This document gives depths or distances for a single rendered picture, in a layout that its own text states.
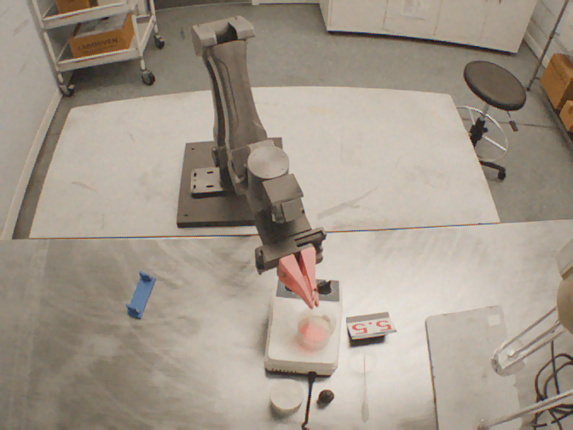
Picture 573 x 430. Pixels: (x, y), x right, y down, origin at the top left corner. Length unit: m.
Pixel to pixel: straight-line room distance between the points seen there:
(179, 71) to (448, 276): 2.31
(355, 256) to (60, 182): 0.77
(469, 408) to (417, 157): 0.65
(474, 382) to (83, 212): 0.98
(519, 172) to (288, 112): 1.78
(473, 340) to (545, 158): 2.11
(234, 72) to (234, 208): 0.37
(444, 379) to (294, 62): 2.36
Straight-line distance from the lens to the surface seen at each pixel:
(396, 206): 1.05
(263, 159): 0.63
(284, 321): 0.79
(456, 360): 0.92
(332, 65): 2.91
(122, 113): 1.31
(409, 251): 1.00
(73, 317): 0.98
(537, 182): 2.73
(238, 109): 0.71
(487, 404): 0.93
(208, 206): 1.00
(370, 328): 0.87
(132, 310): 0.92
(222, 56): 0.72
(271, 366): 0.81
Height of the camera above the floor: 1.73
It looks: 56 degrees down
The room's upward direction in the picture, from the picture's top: 2 degrees clockwise
